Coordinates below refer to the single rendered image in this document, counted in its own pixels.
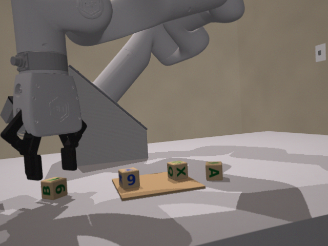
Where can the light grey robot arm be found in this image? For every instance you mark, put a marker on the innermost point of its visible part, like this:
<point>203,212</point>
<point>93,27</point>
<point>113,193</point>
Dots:
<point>173,29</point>

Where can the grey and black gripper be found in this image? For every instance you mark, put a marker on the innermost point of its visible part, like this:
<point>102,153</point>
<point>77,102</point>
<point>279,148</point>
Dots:
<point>45,103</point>

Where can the tan flat mat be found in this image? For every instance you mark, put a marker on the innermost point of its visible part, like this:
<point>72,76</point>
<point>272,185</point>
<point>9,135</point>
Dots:
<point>157,184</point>

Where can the wooden letter block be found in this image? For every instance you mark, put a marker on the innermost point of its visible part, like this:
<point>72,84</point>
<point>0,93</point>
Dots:
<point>177,170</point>
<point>128,178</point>
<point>54,188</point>
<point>214,170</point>

